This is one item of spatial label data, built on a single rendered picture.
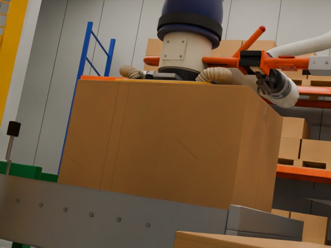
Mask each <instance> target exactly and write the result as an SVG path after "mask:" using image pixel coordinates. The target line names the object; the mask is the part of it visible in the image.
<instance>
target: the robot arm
mask: <svg viewBox="0 0 331 248"><path fill-rule="evenodd" d="M329 48H331V30H330V31H329V32H327V33H326V34H323V35H321V36H317V37H313V38H309V39H305V40H301V41H297V42H293V43H289V44H286V45H282V46H278V47H275V48H273V49H270V50H268V51H267V52H266V53H267V54H268V55H269V56H270V58H278V56H295V57H296V56H301V55H305V54H310V53H315V52H320V51H323V50H327V49H329ZM250 68H251V69H252V70H253V71H254V72H255V75H248V74H247V75H244V74H243V73H242V72H241V71H240V70H239V69H238V68H229V70H230V71H231V73H232V75H233V76H235V77H237V78H238V79H239V80H240V81H241V82H242V84H243V85H244V86H249V87H250V88H251V89H252V90H254V91H255V92H256V93H257V94H259V95H261V96H263V97H264V98H266V99H268V100H269V101H270V102H272V103H273V104H276V105H277V106H279V107H282V108H290V107H293V106H294V105H295V104H296V102H297V100H298V99H299V91H298V88H297V86H296V84H295V83H294V82H293V81H292V80H291V79H290V78H288V77H287V76H286V75H285V74H284V73H282V72H280V71H279V70H277V69H270V71H269V76H266V75H265V73H264V72H263V71H262V70H261V69H260V67H259V66H250Z"/></svg>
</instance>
